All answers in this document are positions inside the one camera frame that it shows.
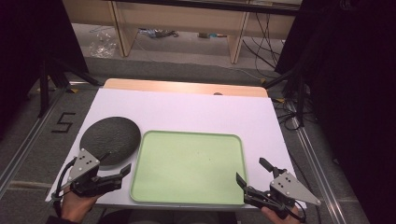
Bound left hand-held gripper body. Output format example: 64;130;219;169
66;147;106;198

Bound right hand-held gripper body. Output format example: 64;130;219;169
247;167;322;220

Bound black round plate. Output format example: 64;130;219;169
79;116;142;167

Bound person's right hand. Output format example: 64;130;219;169
261;205;304;224

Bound person's left hand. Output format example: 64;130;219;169
60;186;100;224

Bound light green tray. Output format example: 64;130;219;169
129;130;248;206

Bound black metal stand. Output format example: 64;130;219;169
262;66;308;127
36;55;104;119

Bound wooden table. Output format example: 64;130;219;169
102;77;269;98

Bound white board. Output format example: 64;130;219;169
45;88;308;210

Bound clear plastic bag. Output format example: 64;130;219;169
88;30;118;59

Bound black curtain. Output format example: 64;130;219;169
274;0;396;224
0;0;91;139

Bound bluish packet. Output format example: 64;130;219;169
137;28;180;39

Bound small brown object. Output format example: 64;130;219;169
197;32;229;39

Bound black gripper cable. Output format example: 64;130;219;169
50;157;78;218
292;199;308;224

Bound aluminium floor rail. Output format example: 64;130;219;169
0;81;106;198
285;102;353;224

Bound black floor cables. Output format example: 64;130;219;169
274;98;305;132

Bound bundle of black cables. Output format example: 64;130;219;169
242;11;284;72

